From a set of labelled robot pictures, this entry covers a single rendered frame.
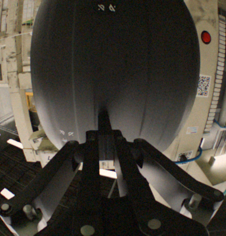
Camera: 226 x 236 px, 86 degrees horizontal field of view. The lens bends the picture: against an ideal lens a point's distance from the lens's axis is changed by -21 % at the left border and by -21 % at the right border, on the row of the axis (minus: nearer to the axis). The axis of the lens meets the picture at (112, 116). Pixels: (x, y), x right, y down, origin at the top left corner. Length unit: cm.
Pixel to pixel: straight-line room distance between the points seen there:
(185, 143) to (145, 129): 36
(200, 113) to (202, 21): 31
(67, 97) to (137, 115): 10
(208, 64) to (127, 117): 37
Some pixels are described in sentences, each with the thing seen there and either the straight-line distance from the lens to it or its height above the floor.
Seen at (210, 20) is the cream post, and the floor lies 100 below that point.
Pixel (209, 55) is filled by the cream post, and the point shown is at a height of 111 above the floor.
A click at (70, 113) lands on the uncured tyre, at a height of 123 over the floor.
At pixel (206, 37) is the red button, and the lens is 51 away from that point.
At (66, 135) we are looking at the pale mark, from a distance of 25.
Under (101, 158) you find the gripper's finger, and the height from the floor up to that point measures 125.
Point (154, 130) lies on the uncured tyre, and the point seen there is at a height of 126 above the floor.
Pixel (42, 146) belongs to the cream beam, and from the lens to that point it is 91.
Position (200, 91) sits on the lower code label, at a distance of 52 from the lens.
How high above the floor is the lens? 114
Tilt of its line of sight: 24 degrees up
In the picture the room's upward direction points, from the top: 179 degrees counter-clockwise
